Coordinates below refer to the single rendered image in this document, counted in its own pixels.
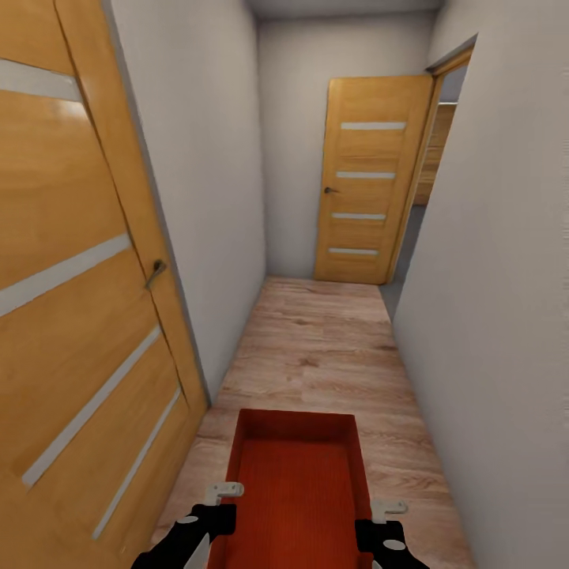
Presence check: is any storage box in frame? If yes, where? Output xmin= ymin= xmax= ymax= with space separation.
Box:
xmin=207 ymin=409 xmax=374 ymax=569

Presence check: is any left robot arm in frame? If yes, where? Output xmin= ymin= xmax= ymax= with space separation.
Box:
xmin=131 ymin=481 xmax=244 ymax=569

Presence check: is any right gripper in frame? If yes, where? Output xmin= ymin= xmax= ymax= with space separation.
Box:
xmin=355 ymin=519 xmax=405 ymax=552

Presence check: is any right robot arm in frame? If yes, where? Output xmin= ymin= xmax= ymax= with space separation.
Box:
xmin=355 ymin=497 xmax=429 ymax=569

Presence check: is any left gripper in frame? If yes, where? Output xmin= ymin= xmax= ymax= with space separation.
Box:
xmin=191 ymin=504 xmax=237 ymax=540

